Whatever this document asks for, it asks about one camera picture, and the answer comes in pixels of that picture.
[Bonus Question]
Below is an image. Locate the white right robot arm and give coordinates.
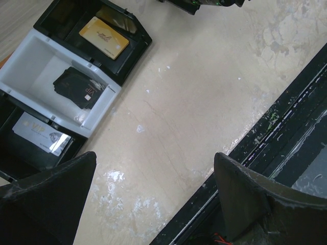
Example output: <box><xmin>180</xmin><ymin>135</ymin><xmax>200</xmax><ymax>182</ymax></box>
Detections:
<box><xmin>158</xmin><ymin>0</ymin><xmax>245</xmax><ymax>15</ymax></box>

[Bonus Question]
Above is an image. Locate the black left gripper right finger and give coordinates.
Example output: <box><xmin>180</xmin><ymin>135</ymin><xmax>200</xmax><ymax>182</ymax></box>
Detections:
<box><xmin>214</xmin><ymin>153</ymin><xmax>326</xmax><ymax>244</ymax></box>

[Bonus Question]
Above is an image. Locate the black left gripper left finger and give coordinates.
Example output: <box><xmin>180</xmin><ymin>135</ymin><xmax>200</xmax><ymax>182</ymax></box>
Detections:
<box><xmin>1</xmin><ymin>152</ymin><xmax>97</xmax><ymax>244</ymax></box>

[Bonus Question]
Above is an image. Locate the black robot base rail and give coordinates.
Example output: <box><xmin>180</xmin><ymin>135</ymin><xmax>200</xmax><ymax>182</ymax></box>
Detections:
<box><xmin>153</xmin><ymin>47</ymin><xmax>326</xmax><ymax>244</ymax></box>

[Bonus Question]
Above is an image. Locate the silver VIP credit card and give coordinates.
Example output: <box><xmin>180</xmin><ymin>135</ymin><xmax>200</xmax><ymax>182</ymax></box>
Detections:
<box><xmin>12</xmin><ymin>112</ymin><xmax>71</xmax><ymax>156</ymax></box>

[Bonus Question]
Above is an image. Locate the three-compartment sorting tray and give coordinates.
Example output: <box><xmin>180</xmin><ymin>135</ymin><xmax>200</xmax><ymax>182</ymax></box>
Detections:
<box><xmin>1</xmin><ymin>1</ymin><xmax>152</xmax><ymax>182</ymax></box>

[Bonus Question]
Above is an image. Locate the gold credit card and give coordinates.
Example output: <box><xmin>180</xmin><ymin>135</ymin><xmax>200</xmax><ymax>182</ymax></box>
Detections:
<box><xmin>79</xmin><ymin>16</ymin><xmax>129</xmax><ymax>60</ymax></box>

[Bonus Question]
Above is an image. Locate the black VIP credit card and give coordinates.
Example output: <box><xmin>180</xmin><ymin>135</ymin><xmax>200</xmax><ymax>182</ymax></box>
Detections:
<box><xmin>53</xmin><ymin>67</ymin><xmax>106</xmax><ymax>109</ymax></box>

